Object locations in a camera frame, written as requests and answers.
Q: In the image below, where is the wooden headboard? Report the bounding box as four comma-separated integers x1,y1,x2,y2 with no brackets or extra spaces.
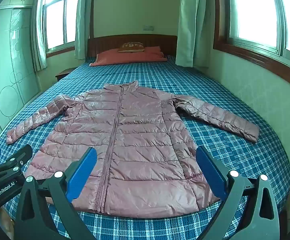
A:
87,34,178,58

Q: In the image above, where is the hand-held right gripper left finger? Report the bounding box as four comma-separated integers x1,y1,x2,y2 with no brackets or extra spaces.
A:
14,147,98,240

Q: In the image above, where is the orange pillow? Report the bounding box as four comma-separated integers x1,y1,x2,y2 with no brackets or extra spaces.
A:
89,46,168,67

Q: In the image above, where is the window with wooden frame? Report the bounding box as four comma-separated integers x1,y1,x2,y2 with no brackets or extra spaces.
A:
40,0,82,57

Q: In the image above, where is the pale green curtain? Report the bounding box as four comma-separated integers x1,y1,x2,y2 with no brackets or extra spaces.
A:
74,0,95,61
175,0,208,68
32,0,48,72

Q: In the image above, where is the large window with wooden sill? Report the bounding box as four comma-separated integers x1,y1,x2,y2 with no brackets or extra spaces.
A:
213,0,290,93

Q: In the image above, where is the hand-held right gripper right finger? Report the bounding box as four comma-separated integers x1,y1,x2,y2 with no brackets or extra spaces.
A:
196,145,281,240

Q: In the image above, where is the pink puffer jacket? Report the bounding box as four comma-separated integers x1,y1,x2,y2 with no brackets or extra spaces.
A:
6,80,260,218

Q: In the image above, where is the blue plaid bed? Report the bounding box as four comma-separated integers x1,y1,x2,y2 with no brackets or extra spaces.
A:
0,54,290,240

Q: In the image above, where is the brown patterned cushion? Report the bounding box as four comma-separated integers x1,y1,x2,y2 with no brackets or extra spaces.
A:
117,42,145,53

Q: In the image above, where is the white wardrobe with circle print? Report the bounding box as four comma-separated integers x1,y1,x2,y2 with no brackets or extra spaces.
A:
0,0,42,151

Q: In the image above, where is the wooden nightstand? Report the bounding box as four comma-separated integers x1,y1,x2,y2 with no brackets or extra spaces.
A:
55,69,72,82

